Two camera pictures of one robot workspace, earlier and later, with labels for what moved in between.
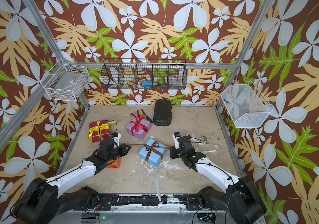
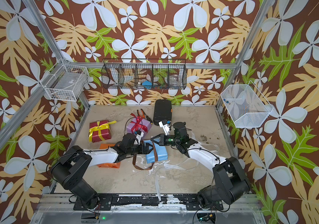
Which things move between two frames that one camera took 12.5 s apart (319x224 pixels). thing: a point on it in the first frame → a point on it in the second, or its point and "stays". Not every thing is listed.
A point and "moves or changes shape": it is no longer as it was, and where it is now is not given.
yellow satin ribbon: x=99 y=128 stays
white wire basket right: x=247 y=106 stays
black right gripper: x=173 y=149 → x=162 y=139
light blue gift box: x=153 y=152 moves or changes shape
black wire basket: x=144 y=73 stays
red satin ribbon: x=137 y=123 stays
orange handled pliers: x=143 y=114 stays
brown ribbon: x=154 y=146 moves or changes shape
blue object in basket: x=147 y=84 stays
